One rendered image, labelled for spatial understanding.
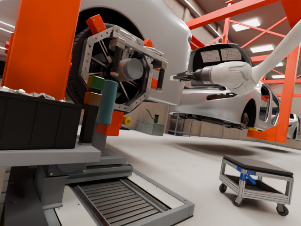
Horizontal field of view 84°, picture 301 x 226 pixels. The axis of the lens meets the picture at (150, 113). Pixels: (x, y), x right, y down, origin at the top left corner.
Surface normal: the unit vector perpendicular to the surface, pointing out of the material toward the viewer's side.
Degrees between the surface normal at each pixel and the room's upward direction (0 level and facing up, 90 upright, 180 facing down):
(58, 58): 90
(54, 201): 90
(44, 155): 90
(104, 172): 90
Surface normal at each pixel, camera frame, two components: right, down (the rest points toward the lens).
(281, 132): -0.73, -0.14
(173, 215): 0.66, 0.09
